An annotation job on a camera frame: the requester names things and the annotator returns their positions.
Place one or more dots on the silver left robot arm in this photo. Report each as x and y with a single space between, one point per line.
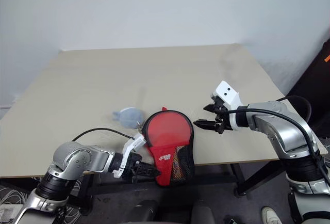
77 159

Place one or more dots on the black bag with orange tag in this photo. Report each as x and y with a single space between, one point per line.
313 92

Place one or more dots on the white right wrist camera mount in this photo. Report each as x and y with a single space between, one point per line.
229 95

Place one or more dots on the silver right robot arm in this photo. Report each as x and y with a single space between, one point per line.
283 126

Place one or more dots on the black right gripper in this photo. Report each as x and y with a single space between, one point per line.
221 117

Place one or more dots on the black metal table frame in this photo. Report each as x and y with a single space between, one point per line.
254 177

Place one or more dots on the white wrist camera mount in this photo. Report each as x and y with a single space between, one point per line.
229 95
132 145

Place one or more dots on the red table tennis paddle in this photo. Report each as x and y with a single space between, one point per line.
167 128

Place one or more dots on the grey-blue plush charm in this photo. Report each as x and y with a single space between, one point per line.
129 117

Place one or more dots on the white shoe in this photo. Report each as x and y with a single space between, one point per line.
270 215

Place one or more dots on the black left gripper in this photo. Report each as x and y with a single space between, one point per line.
131 167

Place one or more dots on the red paddle case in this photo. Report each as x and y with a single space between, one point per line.
165 167

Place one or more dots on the black mat with white swirls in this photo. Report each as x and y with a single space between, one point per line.
15 191

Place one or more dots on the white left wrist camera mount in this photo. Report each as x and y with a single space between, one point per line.
132 145

